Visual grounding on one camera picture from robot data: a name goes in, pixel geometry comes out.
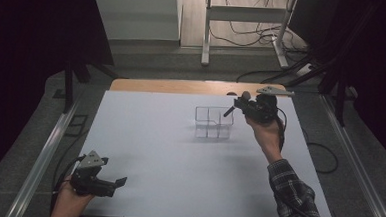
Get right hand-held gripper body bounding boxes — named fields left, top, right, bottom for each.
left=241, top=84, right=296, bottom=126

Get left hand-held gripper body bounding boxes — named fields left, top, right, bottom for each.
left=68, top=148, right=119, bottom=199

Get black makeup brush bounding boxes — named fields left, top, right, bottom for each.
left=223, top=89, right=252, bottom=119

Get clear acrylic organizer box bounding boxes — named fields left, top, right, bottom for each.
left=192, top=105, right=235, bottom=141

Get person's right hand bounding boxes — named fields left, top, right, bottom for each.
left=242, top=115, right=287, bottom=165

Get person's left hand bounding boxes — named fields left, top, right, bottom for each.
left=48, top=182, right=95, bottom=217

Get white board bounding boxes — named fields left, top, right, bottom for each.
left=80, top=86, right=343, bottom=217

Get white power strip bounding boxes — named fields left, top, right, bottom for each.
left=295, top=62, right=316, bottom=79

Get wooden table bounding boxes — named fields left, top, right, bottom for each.
left=109, top=75, right=289, bottom=101

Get black metal stand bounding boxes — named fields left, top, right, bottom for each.
left=60, top=53, right=122, bottom=118
left=281, top=42, right=362, bottom=128

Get left hand-held gripper cable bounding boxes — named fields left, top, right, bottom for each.
left=50, top=152, right=87, bottom=199

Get hand-held gripper cable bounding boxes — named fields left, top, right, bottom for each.
left=269, top=106, right=343, bottom=217
left=50, top=152, right=87, bottom=199

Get aluminium rail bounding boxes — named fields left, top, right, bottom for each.
left=4, top=97, right=80, bottom=217
left=312, top=93, right=386, bottom=217

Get tangle of black floor cables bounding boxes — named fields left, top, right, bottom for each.
left=206, top=0, right=313, bottom=55

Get white desk frame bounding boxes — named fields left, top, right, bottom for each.
left=200, top=0, right=300, bottom=72

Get right hand-held gripper cable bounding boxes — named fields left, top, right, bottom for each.
left=269, top=106, right=343, bottom=217

